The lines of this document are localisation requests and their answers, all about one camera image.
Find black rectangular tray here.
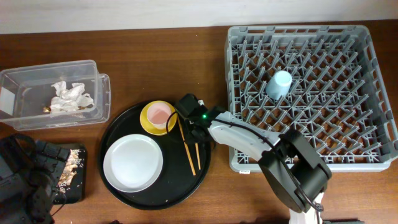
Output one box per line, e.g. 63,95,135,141
53,143,86,205

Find grey round plate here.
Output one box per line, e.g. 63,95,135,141
103,134,164,193

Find grey plastic dishwasher rack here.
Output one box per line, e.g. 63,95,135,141
224,25,397,172

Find food scraps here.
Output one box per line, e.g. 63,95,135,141
58,149,83,193

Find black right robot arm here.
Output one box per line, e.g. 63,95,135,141
178,105,332,223

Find pink cup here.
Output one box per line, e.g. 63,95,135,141
146,102,172,129

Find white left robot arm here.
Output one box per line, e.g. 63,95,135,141
1,134,70,224

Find light blue cup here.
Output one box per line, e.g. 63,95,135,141
266,70,292,100

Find round black tray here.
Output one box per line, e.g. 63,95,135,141
98,101,212,210

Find wooden chopstick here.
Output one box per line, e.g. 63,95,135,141
195,142,201,170
177,115,196,176

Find clear plastic waste bin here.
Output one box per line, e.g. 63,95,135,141
1,60,111,131

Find white napkin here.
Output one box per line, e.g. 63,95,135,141
50,81,94,114

